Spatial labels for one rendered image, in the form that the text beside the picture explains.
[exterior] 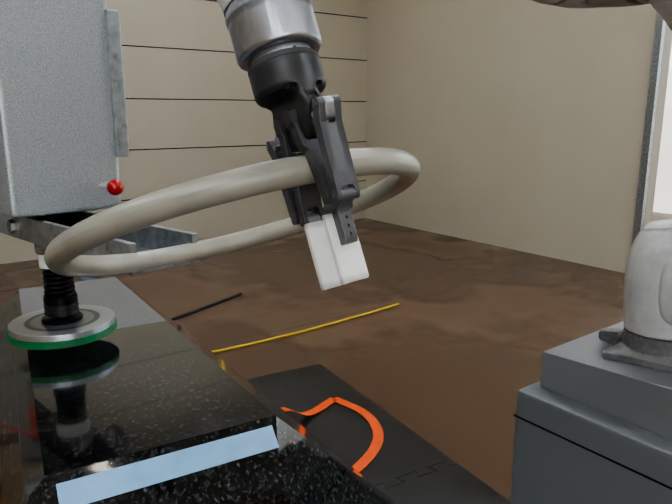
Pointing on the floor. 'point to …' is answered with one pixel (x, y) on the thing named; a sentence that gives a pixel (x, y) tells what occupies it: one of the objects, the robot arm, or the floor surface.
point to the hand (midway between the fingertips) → (336, 251)
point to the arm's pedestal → (584, 455)
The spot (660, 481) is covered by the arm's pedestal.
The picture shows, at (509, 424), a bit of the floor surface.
